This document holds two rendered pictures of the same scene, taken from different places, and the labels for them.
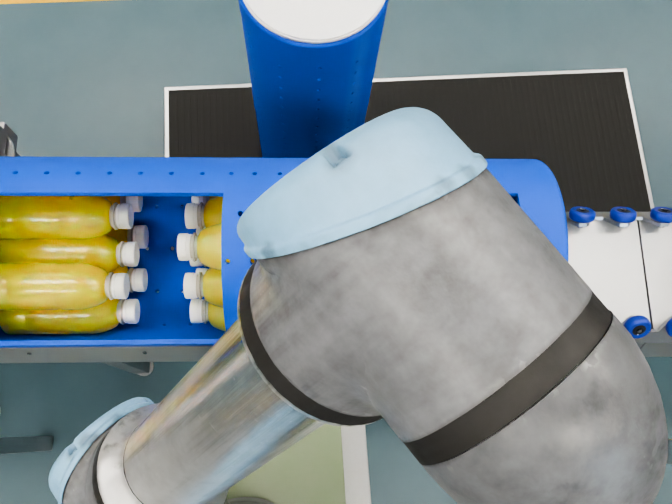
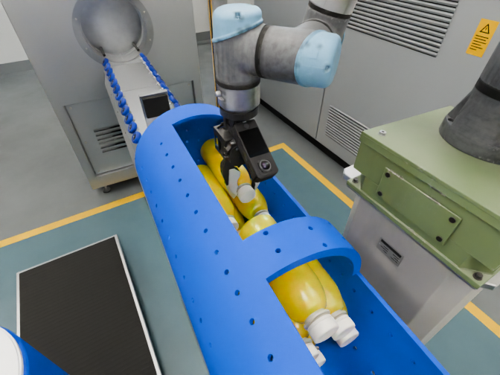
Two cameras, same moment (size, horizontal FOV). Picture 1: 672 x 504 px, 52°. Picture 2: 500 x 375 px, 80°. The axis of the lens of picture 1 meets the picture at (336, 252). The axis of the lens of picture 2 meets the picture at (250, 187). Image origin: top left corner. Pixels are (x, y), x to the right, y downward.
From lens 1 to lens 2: 0.74 m
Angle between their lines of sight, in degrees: 53
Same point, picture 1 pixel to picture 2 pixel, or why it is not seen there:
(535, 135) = (69, 305)
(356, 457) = not seen: hidden behind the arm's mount
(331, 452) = (391, 126)
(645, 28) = not seen: outside the picture
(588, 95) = (37, 286)
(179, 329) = (367, 351)
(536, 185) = (162, 122)
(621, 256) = not seen: hidden behind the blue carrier
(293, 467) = (417, 137)
